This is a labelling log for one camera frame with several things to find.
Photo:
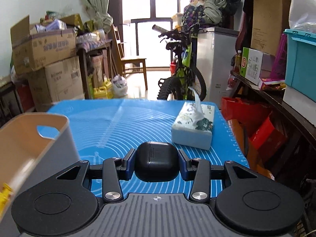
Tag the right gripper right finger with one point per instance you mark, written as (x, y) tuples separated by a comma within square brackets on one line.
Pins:
[(197, 170)]

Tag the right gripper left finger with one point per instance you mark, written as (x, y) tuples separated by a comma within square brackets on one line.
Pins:
[(113, 171)]

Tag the black earbuds case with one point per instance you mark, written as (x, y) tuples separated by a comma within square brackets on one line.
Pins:
[(156, 162)]

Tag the beige plastic storage bin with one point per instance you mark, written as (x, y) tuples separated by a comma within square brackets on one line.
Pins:
[(34, 146)]

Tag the yellow toy block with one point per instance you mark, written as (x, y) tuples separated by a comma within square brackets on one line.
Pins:
[(5, 195)]

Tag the floral tissue box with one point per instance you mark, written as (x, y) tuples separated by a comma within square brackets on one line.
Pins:
[(193, 126)]

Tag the blue silicone mat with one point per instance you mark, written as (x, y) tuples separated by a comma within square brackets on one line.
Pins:
[(110, 128)]

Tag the yellow oil jug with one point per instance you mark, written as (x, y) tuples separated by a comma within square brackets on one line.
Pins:
[(105, 91)]

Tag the green black bicycle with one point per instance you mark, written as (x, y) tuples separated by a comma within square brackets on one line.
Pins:
[(186, 78)]

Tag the middle cardboard box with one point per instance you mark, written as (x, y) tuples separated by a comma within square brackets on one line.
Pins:
[(56, 82)]

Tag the red bucket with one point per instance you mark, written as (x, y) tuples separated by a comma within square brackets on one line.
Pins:
[(172, 67)]

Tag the green white product box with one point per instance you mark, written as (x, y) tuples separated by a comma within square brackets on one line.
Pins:
[(256, 65)]

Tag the white chest freezer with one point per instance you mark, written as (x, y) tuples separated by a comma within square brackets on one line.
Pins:
[(215, 50)]

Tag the wooden chair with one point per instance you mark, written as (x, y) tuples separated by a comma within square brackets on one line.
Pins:
[(128, 64)]

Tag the top cardboard box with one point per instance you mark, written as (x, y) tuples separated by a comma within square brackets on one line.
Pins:
[(33, 49)]

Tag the teal plastic crate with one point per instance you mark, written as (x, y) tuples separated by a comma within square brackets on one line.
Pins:
[(301, 62)]

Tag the tall cardboard box on shelf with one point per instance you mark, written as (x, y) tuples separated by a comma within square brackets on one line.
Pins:
[(270, 19)]

